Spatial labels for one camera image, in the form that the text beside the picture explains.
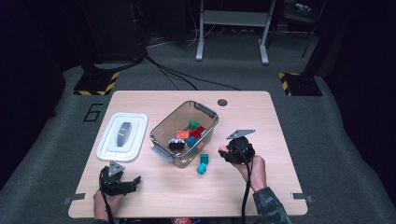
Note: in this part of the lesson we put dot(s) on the dark teal toy block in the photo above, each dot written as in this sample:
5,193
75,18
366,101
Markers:
204,158

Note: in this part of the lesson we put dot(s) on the small white grey device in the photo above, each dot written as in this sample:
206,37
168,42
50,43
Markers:
302,7

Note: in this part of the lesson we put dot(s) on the orange-red toy block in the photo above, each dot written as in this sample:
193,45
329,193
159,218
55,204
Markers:
182,134

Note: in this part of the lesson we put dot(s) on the person's left hand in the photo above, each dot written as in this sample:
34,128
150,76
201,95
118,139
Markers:
102,207

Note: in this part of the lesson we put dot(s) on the black cabinet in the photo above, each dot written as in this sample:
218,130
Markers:
115,28

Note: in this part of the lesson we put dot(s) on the white metal stand frame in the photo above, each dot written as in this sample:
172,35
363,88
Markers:
233,18

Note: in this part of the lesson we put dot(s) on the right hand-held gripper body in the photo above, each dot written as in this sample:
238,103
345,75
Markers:
243,151

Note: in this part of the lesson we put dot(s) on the white container lid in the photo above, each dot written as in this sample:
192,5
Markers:
137,124

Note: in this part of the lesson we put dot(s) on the black object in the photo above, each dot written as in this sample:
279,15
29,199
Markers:
176,145

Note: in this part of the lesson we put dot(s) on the cyan toy block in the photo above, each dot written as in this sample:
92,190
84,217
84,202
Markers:
201,169

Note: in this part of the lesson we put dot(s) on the round dark table grommet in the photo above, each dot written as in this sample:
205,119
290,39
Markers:
222,102

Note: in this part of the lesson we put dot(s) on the clear brown plastic container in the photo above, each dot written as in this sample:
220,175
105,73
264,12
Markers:
168,124

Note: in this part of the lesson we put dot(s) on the red packet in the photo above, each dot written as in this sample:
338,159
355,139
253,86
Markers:
182,221

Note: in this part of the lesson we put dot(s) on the pale teal toy block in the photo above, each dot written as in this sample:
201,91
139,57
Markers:
204,133

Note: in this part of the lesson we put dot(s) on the red toy block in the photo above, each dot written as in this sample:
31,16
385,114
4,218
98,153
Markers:
195,133
201,128

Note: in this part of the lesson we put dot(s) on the person's right hand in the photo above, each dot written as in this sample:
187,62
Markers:
257,174

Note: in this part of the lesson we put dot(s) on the blue toy block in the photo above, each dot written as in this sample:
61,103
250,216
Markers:
191,142

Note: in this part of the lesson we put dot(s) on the orange toy block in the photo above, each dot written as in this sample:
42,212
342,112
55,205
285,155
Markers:
200,145

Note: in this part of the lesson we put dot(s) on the green toy block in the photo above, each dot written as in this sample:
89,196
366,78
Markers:
193,124

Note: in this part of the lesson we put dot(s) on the black yellow-striped stand base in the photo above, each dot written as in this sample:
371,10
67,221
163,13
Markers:
93,83
303,85

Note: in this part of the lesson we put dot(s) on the pink toy block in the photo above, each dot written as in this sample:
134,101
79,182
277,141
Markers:
223,148

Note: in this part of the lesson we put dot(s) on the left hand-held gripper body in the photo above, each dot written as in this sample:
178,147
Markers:
111,182

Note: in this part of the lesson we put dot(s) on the grey tape strip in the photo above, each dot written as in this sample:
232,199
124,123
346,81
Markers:
300,196
74,197

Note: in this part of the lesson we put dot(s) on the black stand post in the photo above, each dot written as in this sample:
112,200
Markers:
313,62

